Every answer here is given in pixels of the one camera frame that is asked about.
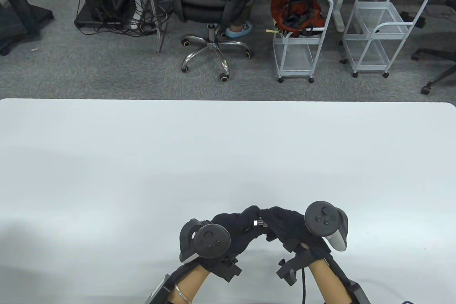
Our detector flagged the person's right hand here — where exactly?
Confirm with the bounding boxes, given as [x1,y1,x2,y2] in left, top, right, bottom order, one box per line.
[259,206,332,262]

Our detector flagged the person's left hand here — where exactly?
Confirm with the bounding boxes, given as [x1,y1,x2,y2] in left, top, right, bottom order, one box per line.
[198,206,267,270]

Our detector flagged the person's left forearm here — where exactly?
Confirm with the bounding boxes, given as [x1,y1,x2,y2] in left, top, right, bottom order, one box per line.
[167,265,211,304]

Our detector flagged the person's right forearm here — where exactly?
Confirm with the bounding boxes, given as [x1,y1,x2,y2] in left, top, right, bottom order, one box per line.
[309,259,351,304]

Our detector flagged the black tracking controller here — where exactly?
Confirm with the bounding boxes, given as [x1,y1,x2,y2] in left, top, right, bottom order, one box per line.
[179,219,231,262]
[305,201,348,251]

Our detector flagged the orange bag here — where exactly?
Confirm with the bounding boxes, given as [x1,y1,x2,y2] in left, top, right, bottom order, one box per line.
[271,0,327,38]

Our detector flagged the black chair base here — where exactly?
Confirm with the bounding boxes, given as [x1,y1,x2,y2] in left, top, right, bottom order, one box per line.
[411,47,456,95]

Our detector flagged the black power adapter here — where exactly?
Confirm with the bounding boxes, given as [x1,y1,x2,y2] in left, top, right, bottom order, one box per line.
[399,11,427,29]

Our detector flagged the black monitor stand base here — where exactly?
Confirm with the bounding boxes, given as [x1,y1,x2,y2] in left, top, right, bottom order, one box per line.
[0,0,55,56]

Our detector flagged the black wrist bracket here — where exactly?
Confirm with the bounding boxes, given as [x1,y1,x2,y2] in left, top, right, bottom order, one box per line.
[277,245,310,287]
[214,256,242,282]

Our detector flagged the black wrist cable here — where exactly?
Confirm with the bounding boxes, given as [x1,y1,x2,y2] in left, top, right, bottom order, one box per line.
[300,269,308,304]

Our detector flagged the silver bracelet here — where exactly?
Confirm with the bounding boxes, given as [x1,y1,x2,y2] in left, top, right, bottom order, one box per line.
[173,284,192,304]

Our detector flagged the black wrist camera unit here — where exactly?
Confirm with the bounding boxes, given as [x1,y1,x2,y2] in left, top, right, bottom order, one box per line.
[144,265,195,304]
[322,256,372,304]

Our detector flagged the white wire cart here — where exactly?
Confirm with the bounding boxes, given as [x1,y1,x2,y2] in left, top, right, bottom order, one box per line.
[273,0,335,84]
[342,0,430,78]

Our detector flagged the aluminium frame post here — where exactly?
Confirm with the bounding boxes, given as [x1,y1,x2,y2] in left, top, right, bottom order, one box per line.
[141,0,166,53]

